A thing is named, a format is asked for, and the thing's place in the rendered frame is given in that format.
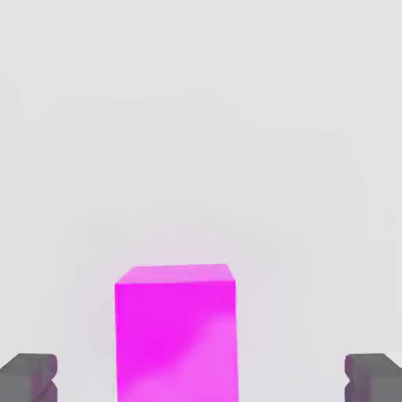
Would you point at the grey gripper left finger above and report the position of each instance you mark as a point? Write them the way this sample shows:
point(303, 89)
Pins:
point(22, 380)

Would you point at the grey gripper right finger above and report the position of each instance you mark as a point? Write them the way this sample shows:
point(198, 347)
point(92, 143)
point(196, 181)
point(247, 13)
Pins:
point(377, 380)

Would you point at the small magenta cube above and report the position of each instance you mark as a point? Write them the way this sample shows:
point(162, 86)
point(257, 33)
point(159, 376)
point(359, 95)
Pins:
point(176, 339)

